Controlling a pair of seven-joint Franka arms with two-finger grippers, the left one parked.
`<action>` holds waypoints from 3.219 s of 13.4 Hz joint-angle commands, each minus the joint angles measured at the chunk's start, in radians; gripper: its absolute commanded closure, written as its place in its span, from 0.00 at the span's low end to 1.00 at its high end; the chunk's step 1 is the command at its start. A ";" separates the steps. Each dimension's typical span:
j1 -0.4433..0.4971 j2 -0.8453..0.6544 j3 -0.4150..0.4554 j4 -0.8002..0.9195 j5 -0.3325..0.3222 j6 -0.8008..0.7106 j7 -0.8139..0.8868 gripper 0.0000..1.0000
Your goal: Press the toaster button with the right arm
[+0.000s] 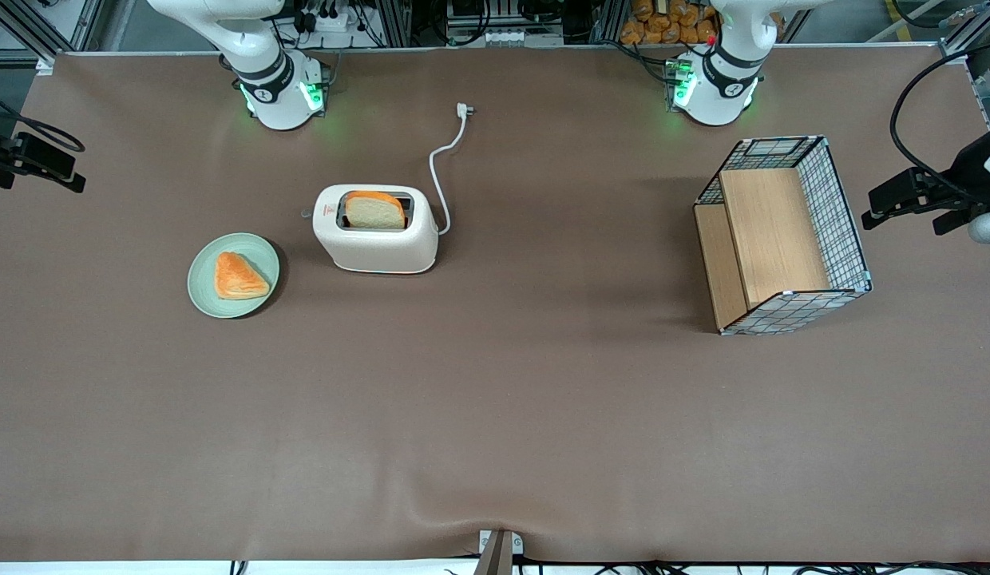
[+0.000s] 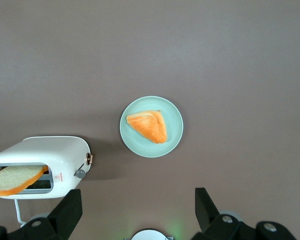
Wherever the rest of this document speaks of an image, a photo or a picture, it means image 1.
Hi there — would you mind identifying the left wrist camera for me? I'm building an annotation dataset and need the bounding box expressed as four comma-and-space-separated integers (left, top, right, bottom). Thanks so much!
933, 206, 990, 246

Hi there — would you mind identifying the white toaster power cord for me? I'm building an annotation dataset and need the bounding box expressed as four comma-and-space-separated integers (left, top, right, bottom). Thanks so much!
428, 102, 477, 236

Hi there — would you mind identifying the brown table cloth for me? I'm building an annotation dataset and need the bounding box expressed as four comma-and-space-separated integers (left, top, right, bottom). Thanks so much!
0, 43, 990, 565

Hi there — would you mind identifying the orange triangular puff pastry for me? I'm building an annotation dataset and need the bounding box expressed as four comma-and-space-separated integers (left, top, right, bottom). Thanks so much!
214, 252, 271, 301

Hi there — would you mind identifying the white power strip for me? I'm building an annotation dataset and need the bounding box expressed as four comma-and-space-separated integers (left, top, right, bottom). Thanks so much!
297, 0, 371, 34

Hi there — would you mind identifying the toast slice with orange crust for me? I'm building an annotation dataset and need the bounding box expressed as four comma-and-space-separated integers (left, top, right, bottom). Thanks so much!
345, 191, 407, 232

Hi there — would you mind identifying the wire basket with wooden shelf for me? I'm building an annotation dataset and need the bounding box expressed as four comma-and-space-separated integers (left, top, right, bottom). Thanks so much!
692, 135, 873, 337

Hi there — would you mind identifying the pale green round plate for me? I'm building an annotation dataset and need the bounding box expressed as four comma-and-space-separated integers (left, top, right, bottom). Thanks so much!
187, 232, 281, 319

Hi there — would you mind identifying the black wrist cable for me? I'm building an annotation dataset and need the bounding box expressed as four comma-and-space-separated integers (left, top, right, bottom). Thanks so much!
0, 88, 87, 154
889, 38, 990, 194

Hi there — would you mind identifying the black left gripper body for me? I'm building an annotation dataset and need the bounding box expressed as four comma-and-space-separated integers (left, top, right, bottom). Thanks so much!
936, 121, 990, 215

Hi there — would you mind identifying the white two-slot toaster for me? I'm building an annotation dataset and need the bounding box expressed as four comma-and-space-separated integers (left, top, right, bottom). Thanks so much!
300, 184, 440, 276

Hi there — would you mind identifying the metal table edge bracket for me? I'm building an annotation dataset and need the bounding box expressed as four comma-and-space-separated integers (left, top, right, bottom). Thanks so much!
473, 529, 525, 575

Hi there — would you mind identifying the pile of orange bread rolls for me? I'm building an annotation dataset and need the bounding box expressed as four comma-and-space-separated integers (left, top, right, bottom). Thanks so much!
620, 0, 721, 46

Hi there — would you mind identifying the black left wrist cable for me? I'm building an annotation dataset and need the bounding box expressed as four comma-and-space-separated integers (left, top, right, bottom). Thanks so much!
889, 38, 990, 194

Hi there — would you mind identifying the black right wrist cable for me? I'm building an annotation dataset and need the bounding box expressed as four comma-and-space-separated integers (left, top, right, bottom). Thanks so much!
0, 88, 87, 154

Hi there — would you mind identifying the aluminium frame profile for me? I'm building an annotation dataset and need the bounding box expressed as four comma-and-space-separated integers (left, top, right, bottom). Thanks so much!
937, 0, 990, 58
0, 0, 106, 66

